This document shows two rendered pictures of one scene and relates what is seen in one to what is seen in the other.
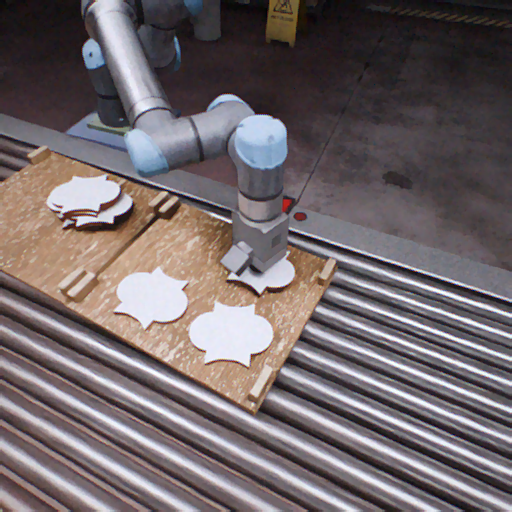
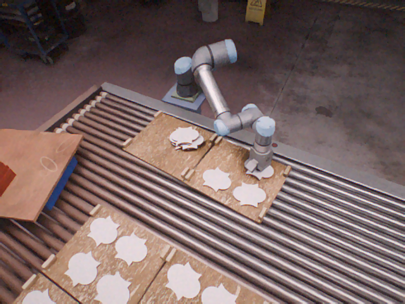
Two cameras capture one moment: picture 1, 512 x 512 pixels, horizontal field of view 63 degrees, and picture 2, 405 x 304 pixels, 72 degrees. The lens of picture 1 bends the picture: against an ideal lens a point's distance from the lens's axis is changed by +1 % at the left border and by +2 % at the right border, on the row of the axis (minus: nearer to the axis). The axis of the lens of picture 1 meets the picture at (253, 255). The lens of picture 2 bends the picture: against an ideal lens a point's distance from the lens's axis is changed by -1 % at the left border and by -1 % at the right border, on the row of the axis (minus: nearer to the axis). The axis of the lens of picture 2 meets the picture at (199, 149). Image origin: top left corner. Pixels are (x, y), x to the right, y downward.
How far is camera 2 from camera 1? 0.61 m
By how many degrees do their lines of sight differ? 6
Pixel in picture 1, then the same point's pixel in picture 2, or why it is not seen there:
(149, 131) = (224, 121)
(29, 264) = (165, 164)
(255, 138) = (264, 126)
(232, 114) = (254, 113)
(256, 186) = (262, 141)
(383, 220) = (314, 135)
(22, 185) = (153, 129)
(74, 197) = (181, 137)
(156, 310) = (219, 185)
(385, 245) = (312, 159)
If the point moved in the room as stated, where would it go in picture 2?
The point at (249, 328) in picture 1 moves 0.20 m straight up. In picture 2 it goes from (256, 193) to (261, 166)
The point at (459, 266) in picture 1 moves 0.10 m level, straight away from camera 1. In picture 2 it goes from (343, 170) to (351, 157)
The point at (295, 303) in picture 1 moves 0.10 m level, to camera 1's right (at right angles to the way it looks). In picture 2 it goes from (274, 183) to (295, 184)
